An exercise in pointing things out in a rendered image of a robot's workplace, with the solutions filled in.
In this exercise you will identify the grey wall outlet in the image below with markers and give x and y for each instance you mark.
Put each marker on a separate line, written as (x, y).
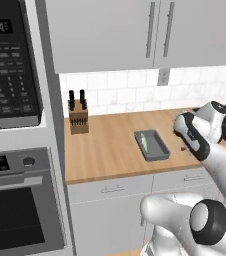
(163, 77)

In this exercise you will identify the pale green fish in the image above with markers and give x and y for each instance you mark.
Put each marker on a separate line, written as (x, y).
(144, 142)

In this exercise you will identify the wooden knife block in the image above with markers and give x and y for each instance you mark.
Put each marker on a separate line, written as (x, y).
(78, 120)

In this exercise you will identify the grey drawer front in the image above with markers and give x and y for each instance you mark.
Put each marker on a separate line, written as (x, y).
(171, 181)
(85, 191)

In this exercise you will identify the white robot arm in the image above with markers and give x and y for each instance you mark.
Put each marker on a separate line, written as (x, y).
(225, 168)

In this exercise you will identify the black microwave oven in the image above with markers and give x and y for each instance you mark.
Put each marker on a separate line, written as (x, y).
(8, 66)

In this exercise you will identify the steel built-in oven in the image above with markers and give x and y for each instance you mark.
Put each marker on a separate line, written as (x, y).
(15, 213)

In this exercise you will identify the wide grey cupboard door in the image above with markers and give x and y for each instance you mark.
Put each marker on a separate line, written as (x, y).
(98, 33)

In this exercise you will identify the round oven knob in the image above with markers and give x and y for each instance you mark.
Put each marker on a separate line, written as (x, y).
(28, 161)

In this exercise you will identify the grey container tray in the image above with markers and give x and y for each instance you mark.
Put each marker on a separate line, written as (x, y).
(159, 150)

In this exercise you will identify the grey base cupboard door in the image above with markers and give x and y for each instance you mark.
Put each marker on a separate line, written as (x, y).
(105, 226)

